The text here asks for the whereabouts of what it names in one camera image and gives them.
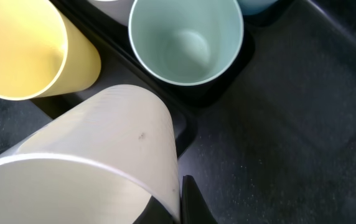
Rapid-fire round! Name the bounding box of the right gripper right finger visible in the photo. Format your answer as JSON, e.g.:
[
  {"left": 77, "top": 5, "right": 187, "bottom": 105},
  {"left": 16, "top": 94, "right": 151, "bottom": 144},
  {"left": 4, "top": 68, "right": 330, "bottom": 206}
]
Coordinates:
[{"left": 180, "top": 174, "right": 219, "bottom": 224}]

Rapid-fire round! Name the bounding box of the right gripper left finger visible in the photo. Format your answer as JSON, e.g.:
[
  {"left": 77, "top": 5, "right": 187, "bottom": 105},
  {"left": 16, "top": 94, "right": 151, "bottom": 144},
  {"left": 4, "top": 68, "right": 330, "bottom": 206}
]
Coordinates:
[{"left": 133, "top": 195, "right": 180, "bottom": 224}]

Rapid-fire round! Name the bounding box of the white cup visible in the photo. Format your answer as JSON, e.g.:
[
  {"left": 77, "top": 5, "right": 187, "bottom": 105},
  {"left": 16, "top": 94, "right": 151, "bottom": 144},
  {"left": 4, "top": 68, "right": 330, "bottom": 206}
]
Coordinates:
[{"left": 0, "top": 84, "right": 181, "bottom": 224}]

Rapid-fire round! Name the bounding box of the yellow cup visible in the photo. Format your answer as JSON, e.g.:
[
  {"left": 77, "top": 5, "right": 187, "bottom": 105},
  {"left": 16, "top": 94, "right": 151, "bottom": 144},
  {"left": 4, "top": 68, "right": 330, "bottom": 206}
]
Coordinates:
[{"left": 0, "top": 0, "right": 102, "bottom": 101}]

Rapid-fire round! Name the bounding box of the black tray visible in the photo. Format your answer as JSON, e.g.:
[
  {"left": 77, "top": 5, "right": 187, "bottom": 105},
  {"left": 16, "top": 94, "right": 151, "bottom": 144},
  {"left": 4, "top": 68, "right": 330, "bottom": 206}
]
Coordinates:
[{"left": 30, "top": 0, "right": 256, "bottom": 158}]

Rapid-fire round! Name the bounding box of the green cup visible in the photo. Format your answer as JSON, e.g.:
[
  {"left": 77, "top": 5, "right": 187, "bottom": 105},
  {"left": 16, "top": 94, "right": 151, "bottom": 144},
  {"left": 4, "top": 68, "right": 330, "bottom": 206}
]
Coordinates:
[{"left": 128, "top": 0, "right": 245, "bottom": 86}]

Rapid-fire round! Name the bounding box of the grey cup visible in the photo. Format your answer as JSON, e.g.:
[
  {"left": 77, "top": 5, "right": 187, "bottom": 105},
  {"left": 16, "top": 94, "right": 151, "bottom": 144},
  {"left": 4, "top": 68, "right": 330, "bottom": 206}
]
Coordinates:
[{"left": 87, "top": 0, "right": 135, "bottom": 27}]

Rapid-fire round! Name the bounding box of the blue cup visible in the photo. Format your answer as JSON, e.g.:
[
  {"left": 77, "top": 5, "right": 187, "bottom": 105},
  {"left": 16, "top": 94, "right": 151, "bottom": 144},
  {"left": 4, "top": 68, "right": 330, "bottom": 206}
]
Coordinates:
[{"left": 237, "top": 0, "right": 279, "bottom": 16}]

